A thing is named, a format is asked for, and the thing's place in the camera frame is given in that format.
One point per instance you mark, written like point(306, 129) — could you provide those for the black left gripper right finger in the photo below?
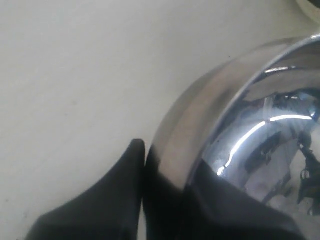
point(222, 206)

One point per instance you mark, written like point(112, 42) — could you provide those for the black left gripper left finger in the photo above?
point(109, 210)

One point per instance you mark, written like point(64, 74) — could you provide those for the plain stainless steel bowl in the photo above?
point(260, 111)

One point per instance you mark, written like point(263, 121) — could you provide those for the dimpled stainless steel bowl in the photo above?
point(310, 7)

